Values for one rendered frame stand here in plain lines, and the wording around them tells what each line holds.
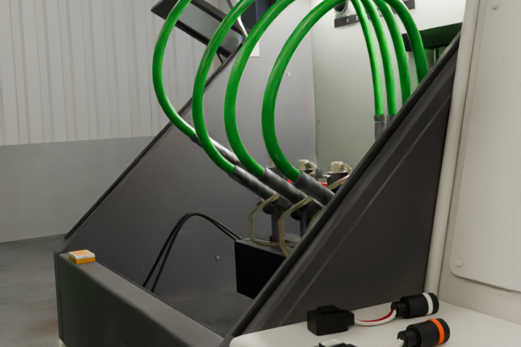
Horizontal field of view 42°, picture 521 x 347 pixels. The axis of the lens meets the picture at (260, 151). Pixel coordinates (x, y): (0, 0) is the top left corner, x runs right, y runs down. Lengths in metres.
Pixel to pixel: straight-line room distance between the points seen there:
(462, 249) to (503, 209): 0.06
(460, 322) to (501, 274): 0.06
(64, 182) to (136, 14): 2.10
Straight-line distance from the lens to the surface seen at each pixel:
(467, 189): 0.69
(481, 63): 0.71
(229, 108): 0.79
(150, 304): 0.85
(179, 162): 1.28
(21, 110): 7.62
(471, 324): 0.63
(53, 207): 7.69
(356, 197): 0.66
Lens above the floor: 1.17
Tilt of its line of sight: 3 degrees down
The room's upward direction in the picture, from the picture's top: 3 degrees counter-clockwise
